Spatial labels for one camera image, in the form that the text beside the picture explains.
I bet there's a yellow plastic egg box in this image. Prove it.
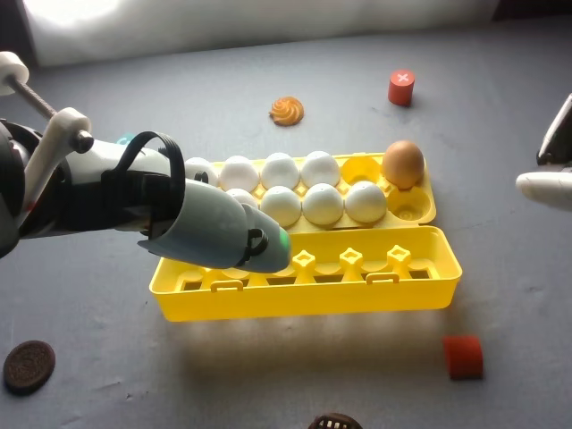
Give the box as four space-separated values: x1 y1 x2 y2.
149 151 464 323

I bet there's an orange swirl toy cookie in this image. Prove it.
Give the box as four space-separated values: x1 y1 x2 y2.
268 96 306 128

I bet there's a white backdrop cloth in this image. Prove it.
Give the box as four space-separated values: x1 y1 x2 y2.
21 0 497 68

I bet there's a chocolate toy cake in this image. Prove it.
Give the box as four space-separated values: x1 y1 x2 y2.
307 411 363 429

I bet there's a red cylinder with white cross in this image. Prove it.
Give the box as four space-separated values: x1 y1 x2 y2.
387 69 416 108

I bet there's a dark chocolate sandwich cookie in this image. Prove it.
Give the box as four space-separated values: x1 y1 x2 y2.
3 340 57 396

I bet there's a grey table cloth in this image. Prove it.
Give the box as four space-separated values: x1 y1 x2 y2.
0 17 572 429

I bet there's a red arch block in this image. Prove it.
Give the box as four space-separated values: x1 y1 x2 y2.
442 334 484 382

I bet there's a brownish yellow toy egg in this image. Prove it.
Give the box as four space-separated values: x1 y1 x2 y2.
382 139 425 190

